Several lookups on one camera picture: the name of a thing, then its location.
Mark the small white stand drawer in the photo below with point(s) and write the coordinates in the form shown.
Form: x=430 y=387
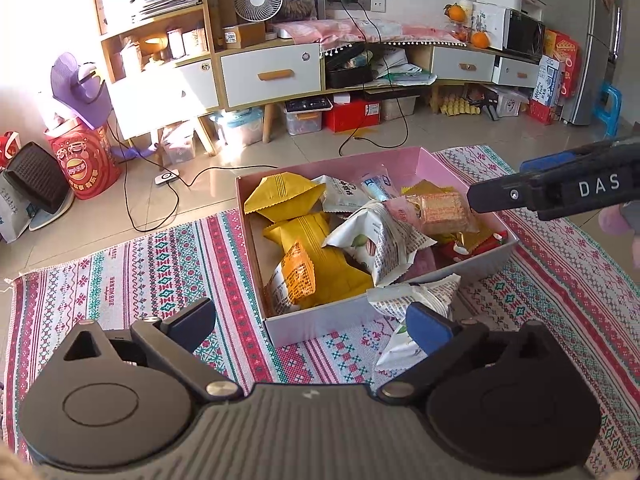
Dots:
x=510 y=70

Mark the wide white stand drawer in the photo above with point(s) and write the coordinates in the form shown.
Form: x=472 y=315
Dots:
x=445 y=67

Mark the pink cardboard box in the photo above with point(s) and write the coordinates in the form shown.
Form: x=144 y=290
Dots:
x=320 y=322

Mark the white black microwave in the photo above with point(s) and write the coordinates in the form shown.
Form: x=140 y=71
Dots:
x=525 y=35

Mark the orange fruit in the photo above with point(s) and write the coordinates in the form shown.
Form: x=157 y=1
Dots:
x=456 y=12
x=480 y=40

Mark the person's right hand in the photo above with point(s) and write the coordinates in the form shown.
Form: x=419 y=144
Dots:
x=620 y=217

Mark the red flat box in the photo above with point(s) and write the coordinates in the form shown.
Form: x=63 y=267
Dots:
x=350 y=117

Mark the white desk fan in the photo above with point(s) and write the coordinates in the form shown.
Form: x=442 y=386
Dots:
x=257 y=0

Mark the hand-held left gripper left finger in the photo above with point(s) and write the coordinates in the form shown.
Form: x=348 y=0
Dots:
x=192 y=320

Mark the small clear storage box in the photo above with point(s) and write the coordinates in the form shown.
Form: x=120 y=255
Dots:
x=180 y=150

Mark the white grey-print snack packet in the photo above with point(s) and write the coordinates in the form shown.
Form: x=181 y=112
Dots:
x=380 y=245
x=400 y=302

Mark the white floor charger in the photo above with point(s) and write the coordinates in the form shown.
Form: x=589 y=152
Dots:
x=167 y=178

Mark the white blue bread packet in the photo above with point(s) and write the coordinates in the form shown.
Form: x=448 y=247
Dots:
x=377 y=187

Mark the dark woven basket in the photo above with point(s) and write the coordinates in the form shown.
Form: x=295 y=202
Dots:
x=37 y=175

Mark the white blue paper bag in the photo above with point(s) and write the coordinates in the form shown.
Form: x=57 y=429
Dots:
x=12 y=210

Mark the red plastic bag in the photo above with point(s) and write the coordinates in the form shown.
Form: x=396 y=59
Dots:
x=9 y=147

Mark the black storage case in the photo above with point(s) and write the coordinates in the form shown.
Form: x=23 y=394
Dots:
x=350 y=72

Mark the wooden shelf cabinet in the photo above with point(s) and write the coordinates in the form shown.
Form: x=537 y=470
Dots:
x=209 y=35

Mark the pile of papers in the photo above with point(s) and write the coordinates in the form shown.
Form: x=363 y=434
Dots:
x=405 y=72

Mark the small cardboard box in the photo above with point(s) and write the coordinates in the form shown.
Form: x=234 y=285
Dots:
x=247 y=35

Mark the small red carton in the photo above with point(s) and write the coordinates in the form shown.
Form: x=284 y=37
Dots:
x=540 y=112

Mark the patterned woven mat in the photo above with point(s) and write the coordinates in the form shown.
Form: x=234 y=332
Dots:
x=150 y=260

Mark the white blue-print snack packet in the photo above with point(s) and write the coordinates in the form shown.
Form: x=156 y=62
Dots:
x=345 y=192

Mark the grey wall outlet strip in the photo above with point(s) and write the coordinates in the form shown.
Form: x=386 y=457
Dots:
x=350 y=1

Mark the orange white snack packet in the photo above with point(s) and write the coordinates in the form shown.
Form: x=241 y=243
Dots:
x=295 y=270

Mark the clear wafer biscuit packet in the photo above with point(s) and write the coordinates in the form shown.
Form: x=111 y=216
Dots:
x=442 y=210

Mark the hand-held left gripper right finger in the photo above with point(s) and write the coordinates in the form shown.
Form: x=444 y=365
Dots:
x=430 y=327

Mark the pink fringed cloth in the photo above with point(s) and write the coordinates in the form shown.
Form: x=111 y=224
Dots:
x=350 y=30

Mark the red printed bag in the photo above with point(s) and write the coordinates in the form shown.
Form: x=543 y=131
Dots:
x=82 y=165

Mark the clear storage box blue lid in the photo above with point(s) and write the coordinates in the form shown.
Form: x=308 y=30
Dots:
x=240 y=127

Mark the grey refrigerator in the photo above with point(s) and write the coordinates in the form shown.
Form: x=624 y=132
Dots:
x=585 y=60

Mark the yellow egg tray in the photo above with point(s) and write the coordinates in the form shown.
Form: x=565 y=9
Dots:
x=455 y=106

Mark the white cabinet door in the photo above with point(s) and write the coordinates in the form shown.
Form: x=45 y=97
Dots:
x=150 y=105

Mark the brown gold snack packet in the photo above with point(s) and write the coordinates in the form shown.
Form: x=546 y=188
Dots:
x=475 y=237

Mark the blue white carton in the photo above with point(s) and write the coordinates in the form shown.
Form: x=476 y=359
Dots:
x=547 y=82

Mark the blue plastic stool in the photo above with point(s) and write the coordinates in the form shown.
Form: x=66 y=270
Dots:
x=611 y=97

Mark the red snack packet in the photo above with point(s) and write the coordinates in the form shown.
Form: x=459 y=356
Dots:
x=470 y=250

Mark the red yellow carton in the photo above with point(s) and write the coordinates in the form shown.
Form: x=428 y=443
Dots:
x=562 y=55

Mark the clear storage box black lid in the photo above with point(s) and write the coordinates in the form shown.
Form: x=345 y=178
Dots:
x=307 y=120

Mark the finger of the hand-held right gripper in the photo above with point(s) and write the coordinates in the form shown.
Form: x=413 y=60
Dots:
x=500 y=192
x=545 y=162

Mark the small white carton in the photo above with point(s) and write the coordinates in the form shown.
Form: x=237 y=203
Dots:
x=510 y=106

